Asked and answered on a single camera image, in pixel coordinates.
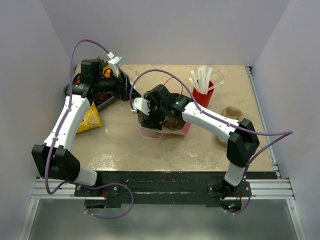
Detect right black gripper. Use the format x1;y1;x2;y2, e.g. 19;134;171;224
142;93;168;130

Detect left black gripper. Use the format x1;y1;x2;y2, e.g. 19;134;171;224
95;70;139;103

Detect cardboard cup carrier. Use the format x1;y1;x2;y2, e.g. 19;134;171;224
216;106;245;143
161;116;186;132

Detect brown paper bag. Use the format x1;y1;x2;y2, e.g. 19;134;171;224
132;84;191;139

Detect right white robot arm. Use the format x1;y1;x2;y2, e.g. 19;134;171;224
132;84;260;197

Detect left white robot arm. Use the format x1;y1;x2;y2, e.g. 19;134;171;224
31;56;140;196

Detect purple grape bunch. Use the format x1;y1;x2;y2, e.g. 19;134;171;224
94;92;113;107

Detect grey fruit tray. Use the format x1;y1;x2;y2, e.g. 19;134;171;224
63;73;117;112

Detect red straw holder cup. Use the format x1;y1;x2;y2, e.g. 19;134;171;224
192;87;214;108

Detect white wrapped straws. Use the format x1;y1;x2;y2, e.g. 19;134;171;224
189;66;224;95

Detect yellow chips bag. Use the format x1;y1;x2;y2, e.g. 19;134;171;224
76;102;101;134

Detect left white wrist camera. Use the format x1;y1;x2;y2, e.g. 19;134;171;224
107;52;124;78

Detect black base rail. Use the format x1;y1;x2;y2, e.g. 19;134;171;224
43;170;278;209

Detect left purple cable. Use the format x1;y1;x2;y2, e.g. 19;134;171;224
44;38;135;220

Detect purple cable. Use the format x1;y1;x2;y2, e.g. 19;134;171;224
129;69;294;215
44;38;135;220

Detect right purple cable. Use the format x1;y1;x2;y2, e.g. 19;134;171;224
129;69;294;215

